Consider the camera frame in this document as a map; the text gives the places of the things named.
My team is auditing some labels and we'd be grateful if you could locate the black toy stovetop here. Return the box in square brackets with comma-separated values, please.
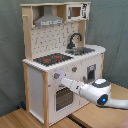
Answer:
[34, 53, 70, 66]

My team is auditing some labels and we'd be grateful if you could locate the grey toy sink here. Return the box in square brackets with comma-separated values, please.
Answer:
[65, 47, 95, 56]

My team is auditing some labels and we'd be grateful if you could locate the left red stove knob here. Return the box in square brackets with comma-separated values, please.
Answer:
[54, 73, 60, 79]

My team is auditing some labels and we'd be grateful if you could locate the wooden toy kitchen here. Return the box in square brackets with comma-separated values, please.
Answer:
[22, 2, 105, 128]

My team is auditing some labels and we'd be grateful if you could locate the white cabinet door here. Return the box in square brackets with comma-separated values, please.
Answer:
[80, 55, 102, 84]

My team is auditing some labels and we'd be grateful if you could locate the grey range hood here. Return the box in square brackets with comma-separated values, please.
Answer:
[35, 6, 64, 27]

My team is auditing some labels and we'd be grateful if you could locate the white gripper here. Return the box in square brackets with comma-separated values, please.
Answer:
[61, 78, 83, 94]

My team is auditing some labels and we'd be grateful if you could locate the white toy oven door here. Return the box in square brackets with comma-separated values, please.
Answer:
[49, 80, 84, 116]

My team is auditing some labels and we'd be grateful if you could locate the red stove knob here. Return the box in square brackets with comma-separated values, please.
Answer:
[71, 66, 78, 73]
[54, 73, 60, 79]

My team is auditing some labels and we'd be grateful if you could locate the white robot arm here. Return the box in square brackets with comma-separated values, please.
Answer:
[61, 78, 128, 110]

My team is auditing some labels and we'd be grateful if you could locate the right red stove knob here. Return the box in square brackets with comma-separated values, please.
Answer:
[71, 66, 78, 73]

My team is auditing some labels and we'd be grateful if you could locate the black toy faucet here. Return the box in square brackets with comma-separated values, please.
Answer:
[67, 33, 82, 49]

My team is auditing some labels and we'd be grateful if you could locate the toy microwave door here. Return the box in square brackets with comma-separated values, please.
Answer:
[68, 6, 81, 19]

